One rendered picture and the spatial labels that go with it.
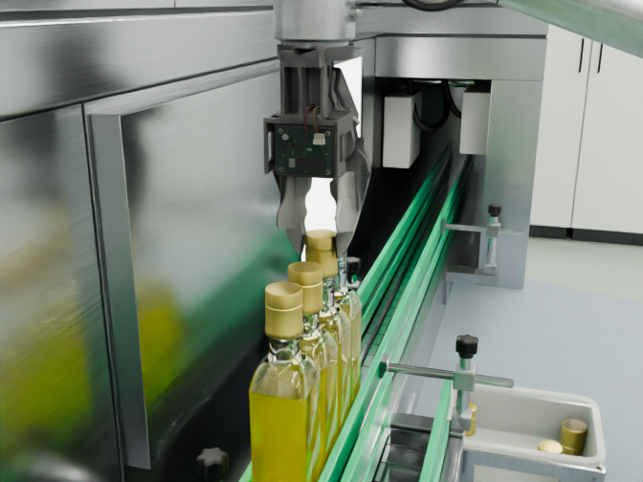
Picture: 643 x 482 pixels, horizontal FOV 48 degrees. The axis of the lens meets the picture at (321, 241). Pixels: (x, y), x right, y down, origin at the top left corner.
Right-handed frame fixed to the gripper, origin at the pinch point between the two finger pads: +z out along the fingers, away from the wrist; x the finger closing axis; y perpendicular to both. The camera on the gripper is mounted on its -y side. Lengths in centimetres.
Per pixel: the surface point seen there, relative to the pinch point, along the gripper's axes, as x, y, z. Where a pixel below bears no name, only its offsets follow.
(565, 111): 43, -373, 39
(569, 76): 44, -373, 19
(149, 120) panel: -12.3, 11.9, -14.0
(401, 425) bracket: 7.4, -12.1, 28.6
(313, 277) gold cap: 1.1, 7.0, 1.3
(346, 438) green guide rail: 4.0, 4.2, 20.6
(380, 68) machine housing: -13, -98, -9
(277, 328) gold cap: -0.5, 13.3, 4.0
